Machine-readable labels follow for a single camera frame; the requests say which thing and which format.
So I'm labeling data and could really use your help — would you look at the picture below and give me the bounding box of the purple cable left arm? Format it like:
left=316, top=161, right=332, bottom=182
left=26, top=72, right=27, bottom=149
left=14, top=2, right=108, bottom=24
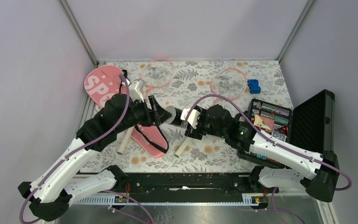
left=19, top=74, right=157, bottom=224

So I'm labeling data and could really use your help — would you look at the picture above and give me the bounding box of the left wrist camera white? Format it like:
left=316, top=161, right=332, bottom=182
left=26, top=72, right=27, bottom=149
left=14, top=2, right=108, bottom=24
left=127, top=80, right=145, bottom=102

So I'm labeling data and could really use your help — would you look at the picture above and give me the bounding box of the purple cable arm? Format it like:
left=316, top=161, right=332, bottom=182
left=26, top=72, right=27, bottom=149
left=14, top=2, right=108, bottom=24
left=19, top=74, right=157, bottom=224
left=183, top=94, right=352, bottom=224

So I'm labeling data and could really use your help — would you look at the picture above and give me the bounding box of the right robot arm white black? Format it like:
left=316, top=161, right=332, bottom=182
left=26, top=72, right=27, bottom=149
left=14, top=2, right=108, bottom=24
left=180, top=105, right=339, bottom=202

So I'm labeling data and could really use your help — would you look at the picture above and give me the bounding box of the blue toy car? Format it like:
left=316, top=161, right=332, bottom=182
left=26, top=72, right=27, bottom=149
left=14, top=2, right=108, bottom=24
left=247, top=79, right=261, bottom=94

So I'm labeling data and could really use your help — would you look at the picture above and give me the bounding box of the black shuttlecock tube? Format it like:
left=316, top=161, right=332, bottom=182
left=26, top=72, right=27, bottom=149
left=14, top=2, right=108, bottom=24
left=165, top=106, right=186, bottom=128

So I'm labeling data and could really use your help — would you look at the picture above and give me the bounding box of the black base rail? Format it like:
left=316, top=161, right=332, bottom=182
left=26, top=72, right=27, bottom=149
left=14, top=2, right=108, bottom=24
left=111, top=173, right=274, bottom=201

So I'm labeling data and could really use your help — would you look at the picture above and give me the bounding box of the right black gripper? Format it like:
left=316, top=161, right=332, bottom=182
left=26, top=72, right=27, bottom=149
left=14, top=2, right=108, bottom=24
left=185, top=104, right=227, bottom=140

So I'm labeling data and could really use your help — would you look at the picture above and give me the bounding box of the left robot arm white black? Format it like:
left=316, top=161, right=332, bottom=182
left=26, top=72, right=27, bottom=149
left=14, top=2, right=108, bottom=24
left=18, top=94, right=172, bottom=221

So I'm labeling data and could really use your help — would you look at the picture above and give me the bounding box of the pink badminton racket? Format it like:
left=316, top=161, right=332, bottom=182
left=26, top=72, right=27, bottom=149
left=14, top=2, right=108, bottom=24
left=117, top=58, right=174, bottom=155
left=174, top=68, right=248, bottom=159

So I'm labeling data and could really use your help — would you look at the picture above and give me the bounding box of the black poker chip case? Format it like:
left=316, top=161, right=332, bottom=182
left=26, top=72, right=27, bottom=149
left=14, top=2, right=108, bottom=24
left=244, top=90, right=335, bottom=154

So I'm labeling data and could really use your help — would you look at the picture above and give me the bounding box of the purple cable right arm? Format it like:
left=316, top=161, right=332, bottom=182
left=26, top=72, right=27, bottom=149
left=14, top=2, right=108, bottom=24
left=183, top=94, right=352, bottom=224

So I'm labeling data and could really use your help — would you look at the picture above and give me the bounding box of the pink racket bag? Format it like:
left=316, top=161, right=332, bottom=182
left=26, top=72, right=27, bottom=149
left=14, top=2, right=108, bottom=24
left=84, top=65, right=169, bottom=158

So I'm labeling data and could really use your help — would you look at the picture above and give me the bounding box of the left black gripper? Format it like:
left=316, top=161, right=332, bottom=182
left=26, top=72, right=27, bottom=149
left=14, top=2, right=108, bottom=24
left=117, top=95, right=173, bottom=133

